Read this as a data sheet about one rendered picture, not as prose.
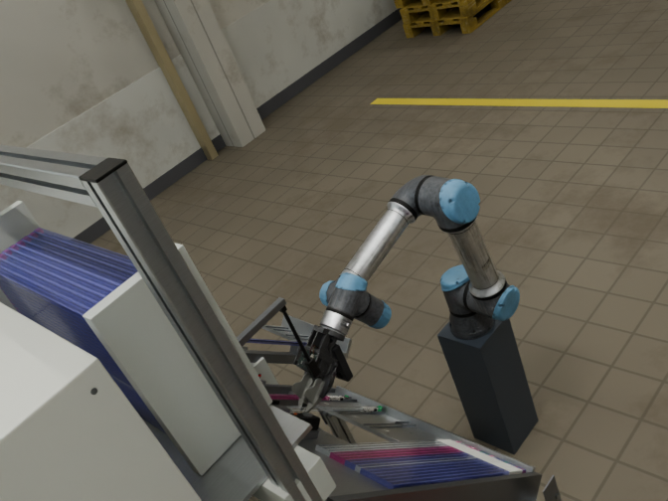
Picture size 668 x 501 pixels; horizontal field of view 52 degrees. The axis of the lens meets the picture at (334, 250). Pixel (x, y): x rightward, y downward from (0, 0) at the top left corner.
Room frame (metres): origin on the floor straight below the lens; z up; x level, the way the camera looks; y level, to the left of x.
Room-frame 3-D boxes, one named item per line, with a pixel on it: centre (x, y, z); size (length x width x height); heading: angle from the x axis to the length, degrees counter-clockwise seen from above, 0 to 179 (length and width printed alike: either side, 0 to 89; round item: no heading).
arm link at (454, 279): (1.80, -0.34, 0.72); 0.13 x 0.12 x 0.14; 30
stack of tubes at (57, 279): (1.06, 0.42, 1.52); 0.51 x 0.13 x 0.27; 35
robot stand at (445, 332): (1.80, -0.33, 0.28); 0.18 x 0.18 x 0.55; 34
